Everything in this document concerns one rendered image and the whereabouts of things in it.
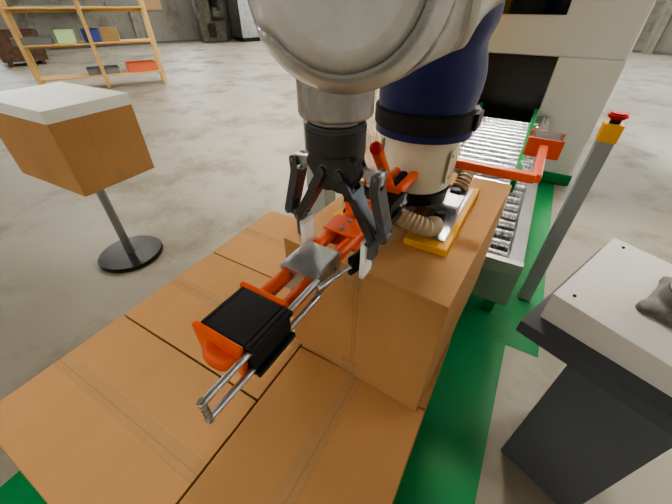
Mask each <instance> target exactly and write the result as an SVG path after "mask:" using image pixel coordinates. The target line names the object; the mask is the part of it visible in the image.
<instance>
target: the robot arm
mask: <svg viewBox="0 0 672 504"><path fill-rule="evenodd" d="M247 1H248V5H249V8H250V11H251V14H252V17H253V20H254V23H255V26H256V28H257V33H258V35H259V38H260V40H261V41H262V43H263V44H264V46H265V47H266V49H267V50H268V52H269V53H270V54H271V56H272V57H273V58H274V59H275V61H276V62H277V63H278V64H279V65H280V66H281V67H282V68H283V69H284V70H285V71H286V72H288V73H289V74H290V75H291V76H293V77H294V78H295V79H296V91H297V105H298V113H299V116H300V117H301V118H303V119H304V120H306V122H305V137H306V149H307V151H308V152H309V153H308V154H307V153H305V151H304V150H299V151H297V152H296V153H294V154H292V155H290V156H289V164H290V177H289V183H288V189H287V196H286V202H285V211H286V212H287V213H292V214H294V217H295V218H296V219H297V228H298V229H297V230H298V234H299V235H301V241H302V244H303V243H305V242H306V241H307V240H308V241H311V242H312V241H314V240H315V225H314V214H313V213H310V214H308V213H309V212H310V211H311V208H312V206H313V205H314V203H315V201H316V200H317V198H318V196H319V194H320V193H321V191H322V189H325V190H333V191H335V192H336V193H339V194H342V195H343V197H344V199H345V201H346V202H348V203H349V205H350V207H351V209H352V211H353V213H354V215H355V218H356V220H357V222H358V224H359V226H360V228H361V231H362V233H363V235H364V237H365V238H364V239H363V240H362V241H361V248H360V265H359V278H360V279H364V278H365V276H366V275H367V274H368V272H369V271H370V270H371V265H372V261H373V260H374V258H375V257H376V256H377V255H378V248H379V243H380V244H382V245H385V244H386V243H387V242H388V241H389V239H390V238H391V237H392V236H393V227H392V221H391V215H390V209H389V203H388V197H387V192H386V181H387V175H388V172H387V170H386V169H384V168H381V169H380V170H379V171H378V170H375V169H371V168H368V167H367V165H366V163H365V159H364V154H365V149H366V133H367V122H366V121H365V120H367V119H369V118H370V117H371V116H372V115H373V113H374V101H375V90H376V89H379V88H382V87H384V86H386V85H388V84H390V83H393V82H395V81H398V80H400V79H402V78H404V77H406V76H407V75H409V74H410V73H412V72H413V71H415V70H417V69H419V68H421V67H422V66H424V65H426V64H428V63H430V62H432V61H434V60H436V59H438V58H440V57H443V56H445V55H447V54H449V53H451V52H454V51H457V50H460V49H462V48H464V47H465V46H466V44H467V43H468V42H469V40H470V38H471V36H472V34H473V33H474V31H475V29H476V27H477V26H478V24H479V23H480V21H481V20H482V19H483V17H484V16H485V15H486V14H487V13H488V12H489V11H490V10H492V9H493V8H495V7H496V6H497V5H499V4H500V3H502V2H504V1H506V0H247ZM308 166H309V168H310V169H311V171H312V173H313V175H314V176H313V178H312V180H311V181H310V183H309V185H308V187H309V188H308V190H307V191H306V193H305V195H304V197H303V199H302V201H301V197H302V192H303V187H304V182H305V177H306V172H307V167H308ZM362 177H364V178H365V179H366V182H367V184H366V186H367V187H368V188H369V196H370V201H371V206H372V210H371V208H370V206H369V203H368V201H367V199H366V197H365V194H364V187H363V184H362V182H361V178H362ZM353 187H354V190H353V191H352V192H351V189H352V188H353ZM300 202H301V203H300ZM372 211H373V213H372ZM635 308H636V309H637V310H638V311H639V312H641V313H642V314H645V315H647V316H649V317H652V318H654V319H656V320H658V321H659V322H661V323H663V324H664V325H666V326H668V327H670V328H671V329H672V277H668V276H663V277H662V278H661V279H660V280H659V285H658V287H657V288H656V289H655V290H654V291H653V292H652V293H651V294H650V295H649V296H648V298H647V299H645V300H641V301H639V302H638V303H637V304H636V305H635Z"/></svg>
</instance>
